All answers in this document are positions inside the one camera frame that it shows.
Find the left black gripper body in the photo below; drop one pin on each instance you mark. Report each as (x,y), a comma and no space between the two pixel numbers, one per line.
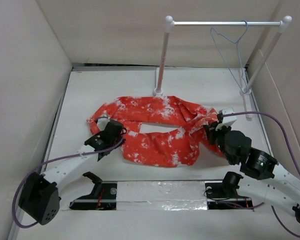
(116,140)

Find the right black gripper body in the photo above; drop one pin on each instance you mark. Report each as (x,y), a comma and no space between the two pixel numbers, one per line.
(216,136)

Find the red white patterned trousers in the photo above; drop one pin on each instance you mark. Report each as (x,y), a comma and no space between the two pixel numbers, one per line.
(162,131)

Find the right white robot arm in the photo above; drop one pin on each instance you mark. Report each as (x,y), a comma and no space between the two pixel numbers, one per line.
(261,175)

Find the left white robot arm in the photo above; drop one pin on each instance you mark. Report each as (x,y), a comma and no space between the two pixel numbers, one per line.
(40,195)

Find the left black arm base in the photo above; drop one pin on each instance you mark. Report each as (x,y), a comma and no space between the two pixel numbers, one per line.
(101,198)

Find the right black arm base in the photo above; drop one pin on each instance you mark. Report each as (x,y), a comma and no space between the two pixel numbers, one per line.
(222,194)

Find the silver foil tape strip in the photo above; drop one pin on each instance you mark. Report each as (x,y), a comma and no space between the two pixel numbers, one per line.
(180,195)

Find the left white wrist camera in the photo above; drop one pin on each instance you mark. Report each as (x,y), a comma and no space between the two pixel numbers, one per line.
(102,121)

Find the blue wire hanger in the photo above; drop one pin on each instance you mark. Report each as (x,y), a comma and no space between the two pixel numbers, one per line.
(243,89)

